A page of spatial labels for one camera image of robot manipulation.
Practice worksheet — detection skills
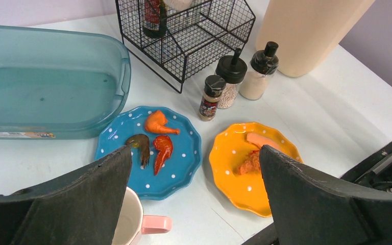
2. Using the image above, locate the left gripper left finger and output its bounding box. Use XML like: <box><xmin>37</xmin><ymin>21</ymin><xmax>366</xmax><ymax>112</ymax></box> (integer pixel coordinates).
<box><xmin>0</xmin><ymin>146</ymin><xmax>132</xmax><ymax>244</ymax></box>

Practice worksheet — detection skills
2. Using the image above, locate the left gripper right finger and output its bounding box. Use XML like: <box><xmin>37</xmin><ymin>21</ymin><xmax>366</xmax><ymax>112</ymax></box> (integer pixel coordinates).
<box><xmin>260</xmin><ymin>146</ymin><xmax>392</xmax><ymax>244</ymax></box>

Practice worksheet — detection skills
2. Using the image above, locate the white powder dispenser bottle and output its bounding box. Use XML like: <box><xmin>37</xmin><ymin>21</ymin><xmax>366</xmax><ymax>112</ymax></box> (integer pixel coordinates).
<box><xmin>239</xmin><ymin>41</ymin><xmax>279</xmax><ymax>100</ymax></box>

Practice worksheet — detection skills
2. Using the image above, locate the small spice jar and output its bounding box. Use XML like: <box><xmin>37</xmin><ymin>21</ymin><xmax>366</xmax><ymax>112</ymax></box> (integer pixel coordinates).
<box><xmin>199</xmin><ymin>75</ymin><xmax>226</xmax><ymax>121</ymax></box>

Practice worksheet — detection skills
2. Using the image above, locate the white-bead shaker jar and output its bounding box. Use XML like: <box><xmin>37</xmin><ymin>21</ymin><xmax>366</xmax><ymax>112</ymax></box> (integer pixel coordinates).
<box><xmin>215</xmin><ymin>47</ymin><xmax>248</xmax><ymax>109</ymax></box>

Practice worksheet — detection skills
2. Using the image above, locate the brown sauce bottle black cap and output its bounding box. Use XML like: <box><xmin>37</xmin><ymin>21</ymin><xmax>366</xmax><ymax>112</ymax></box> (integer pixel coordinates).
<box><xmin>143</xmin><ymin>0</ymin><xmax>167</xmax><ymax>39</ymax></box>

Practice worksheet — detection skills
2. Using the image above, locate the pink white mug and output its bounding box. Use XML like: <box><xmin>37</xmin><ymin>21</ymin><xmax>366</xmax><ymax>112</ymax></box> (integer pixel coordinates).
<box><xmin>112</xmin><ymin>187</ymin><xmax>173</xmax><ymax>244</ymax></box>

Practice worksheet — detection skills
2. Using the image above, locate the red toy food piece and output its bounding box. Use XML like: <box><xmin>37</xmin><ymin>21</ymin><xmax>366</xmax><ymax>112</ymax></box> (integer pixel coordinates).
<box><xmin>235</xmin><ymin>150</ymin><xmax>261</xmax><ymax>175</ymax></box>

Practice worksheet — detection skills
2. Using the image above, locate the peach toy food slice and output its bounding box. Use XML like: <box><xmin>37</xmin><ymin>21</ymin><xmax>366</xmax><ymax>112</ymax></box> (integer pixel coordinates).
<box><xmin>246</xmin><ymin>133</ymin><xmax>281</xmax><ymax>151</ymax></box>

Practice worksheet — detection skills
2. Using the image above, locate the dark toy shrimp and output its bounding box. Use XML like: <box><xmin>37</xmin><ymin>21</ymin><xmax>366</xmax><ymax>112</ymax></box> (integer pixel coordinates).
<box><xmin>125</xmin><ymin>134</ymin><xmax>150</xmax><ymax>168</ymax></box>

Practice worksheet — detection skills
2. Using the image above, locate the yellow polka dot plate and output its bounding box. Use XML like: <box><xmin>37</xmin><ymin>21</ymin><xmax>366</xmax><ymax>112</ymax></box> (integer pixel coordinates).
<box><xmin>209</xmin><ymin>122</ymin><xmax>302</xmax><ymax>217</ymax></box>

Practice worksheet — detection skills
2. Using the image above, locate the blue polka dot plate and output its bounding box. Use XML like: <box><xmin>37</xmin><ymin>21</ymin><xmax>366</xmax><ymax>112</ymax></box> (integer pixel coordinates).
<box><xmin>95</xmin><ymin>106</ymin><xmax>203</xmax><ymax>201</ymax></box>

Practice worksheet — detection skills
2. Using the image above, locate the red toy shrimp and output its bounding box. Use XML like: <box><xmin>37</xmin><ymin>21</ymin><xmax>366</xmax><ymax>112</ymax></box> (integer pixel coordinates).
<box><xmin>153</xmin><ymin>135</ymin><xmax>174</xmax><ymax>176</ymax></box>

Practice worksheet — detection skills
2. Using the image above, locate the orange toy shrimp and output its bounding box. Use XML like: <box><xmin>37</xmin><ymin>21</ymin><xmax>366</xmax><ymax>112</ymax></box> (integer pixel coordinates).
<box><xmin>144</xmin><ymin>110</ymin><xmax>180</xmax><ymax>135</ymax></box>

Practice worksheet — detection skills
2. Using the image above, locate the teal plastic tub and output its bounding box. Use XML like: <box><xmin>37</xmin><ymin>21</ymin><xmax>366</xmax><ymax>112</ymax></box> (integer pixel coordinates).
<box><xmin>0</xmin><ymin>26</ymin><xmax>131</xmax><ymax>140</ymax></box>

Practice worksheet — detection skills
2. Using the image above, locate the beige waste bin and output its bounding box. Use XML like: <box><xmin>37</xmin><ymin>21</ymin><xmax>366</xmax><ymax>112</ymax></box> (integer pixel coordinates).
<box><xmin>255</xmin><ymin>0</ymin><xmax>374</xmax><ymax>78</ymax></box>

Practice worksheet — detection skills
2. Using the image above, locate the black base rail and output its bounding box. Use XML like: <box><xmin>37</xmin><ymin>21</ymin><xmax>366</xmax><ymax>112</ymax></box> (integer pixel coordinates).
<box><xmin>247</xmin><ymin>142</ymin><xmax>392</xmax><ymax>244</ymax></box>

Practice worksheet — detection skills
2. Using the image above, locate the black wire rack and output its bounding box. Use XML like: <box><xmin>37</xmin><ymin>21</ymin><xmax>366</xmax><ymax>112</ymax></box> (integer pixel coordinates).
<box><xmin>115</xmin><ymin>1</ymin><xmax>256</xmax><ymax>93</ymax></box>

